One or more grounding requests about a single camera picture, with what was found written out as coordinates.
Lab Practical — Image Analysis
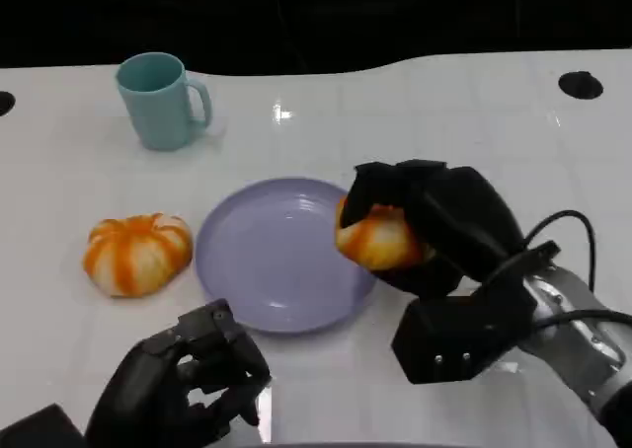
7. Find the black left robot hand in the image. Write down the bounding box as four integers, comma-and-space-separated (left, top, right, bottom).
85, 298, 274, 448

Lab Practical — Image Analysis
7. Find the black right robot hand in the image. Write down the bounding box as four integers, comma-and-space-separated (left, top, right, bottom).
337, 159, 527, 300

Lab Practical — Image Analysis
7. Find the orange and white bread roll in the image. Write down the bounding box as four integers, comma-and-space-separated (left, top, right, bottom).
334, 196, 435, 271
81, 212, 194, 300

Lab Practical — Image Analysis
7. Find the lilac plate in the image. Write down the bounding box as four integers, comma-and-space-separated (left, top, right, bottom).
194, 176, 379, 336

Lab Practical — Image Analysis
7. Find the pale green mug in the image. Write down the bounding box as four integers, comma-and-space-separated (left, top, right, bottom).
115, 51, 214, 152

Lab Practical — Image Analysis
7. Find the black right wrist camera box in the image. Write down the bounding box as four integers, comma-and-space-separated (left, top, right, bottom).
391, 269, 539, 386

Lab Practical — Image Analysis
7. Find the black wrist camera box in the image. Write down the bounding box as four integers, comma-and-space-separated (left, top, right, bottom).
0, 403, 86, 448
391, 269, 539, 386

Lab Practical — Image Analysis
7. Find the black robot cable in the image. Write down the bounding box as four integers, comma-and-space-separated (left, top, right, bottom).
532, 308, 632, 332
486, 209, 599, 291

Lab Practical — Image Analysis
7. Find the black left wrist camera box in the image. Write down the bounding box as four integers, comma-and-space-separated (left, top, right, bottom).
0, 403, 86, 448

